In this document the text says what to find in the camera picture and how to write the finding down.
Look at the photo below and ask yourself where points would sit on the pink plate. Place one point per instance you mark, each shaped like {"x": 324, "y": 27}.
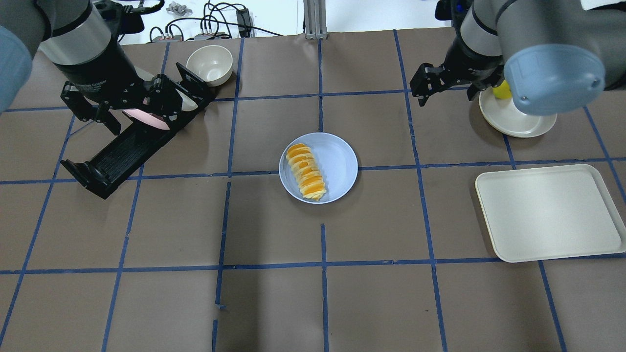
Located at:
{"x": 146, "y": 120}

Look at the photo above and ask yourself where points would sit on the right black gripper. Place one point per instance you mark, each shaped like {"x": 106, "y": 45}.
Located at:
{"x": 468, "y": 62}

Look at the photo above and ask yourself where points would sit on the grey metal clip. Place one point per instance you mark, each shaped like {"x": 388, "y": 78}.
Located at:
{"x": 178, "y": 9}

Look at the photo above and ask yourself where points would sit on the cream plate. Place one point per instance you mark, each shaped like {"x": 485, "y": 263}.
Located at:
{"x": 187, "y": 103}

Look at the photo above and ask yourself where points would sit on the aluminium frame post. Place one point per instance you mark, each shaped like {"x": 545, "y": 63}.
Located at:
{"x": 315, "y": 27}

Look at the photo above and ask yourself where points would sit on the yellow lemon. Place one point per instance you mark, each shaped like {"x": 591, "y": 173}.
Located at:
{"x": 502, "y": 91}

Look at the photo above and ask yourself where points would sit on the black dish rack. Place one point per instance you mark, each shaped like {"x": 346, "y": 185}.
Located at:
{"x": 137, "y": 142}

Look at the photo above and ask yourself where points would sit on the black device on desk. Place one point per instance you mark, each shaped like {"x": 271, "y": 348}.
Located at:
{"x": 449, "y": 10}

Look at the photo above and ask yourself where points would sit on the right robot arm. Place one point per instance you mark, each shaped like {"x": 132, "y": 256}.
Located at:
{"x": 555, "y": 55}

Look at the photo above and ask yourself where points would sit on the black power brick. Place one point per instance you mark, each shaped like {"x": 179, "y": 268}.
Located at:
{"x": 244, "y": 22}

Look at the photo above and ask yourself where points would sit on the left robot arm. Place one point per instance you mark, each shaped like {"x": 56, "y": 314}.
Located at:
{"x": 80, "y": 37}

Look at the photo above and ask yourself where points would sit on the white oval bowl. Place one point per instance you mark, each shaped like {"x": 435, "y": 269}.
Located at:
{"x": 507, "y": 119}

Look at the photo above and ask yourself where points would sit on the striped orange bread roll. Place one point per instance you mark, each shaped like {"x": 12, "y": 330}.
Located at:
{"x": 306, "y": 171}

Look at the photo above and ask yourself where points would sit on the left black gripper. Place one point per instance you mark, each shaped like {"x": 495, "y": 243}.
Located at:
{"x": 103, "y": 76}

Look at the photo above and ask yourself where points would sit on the cream bowl in rack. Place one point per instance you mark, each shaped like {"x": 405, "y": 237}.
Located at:
{"x": 213, "y": 64}

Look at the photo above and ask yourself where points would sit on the white rectangular tray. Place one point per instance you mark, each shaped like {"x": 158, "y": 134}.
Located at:
{"x": 553, "y": 212}

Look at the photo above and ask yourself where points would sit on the light blue plate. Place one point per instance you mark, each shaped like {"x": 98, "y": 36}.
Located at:
{"x": 337, "y": 162}

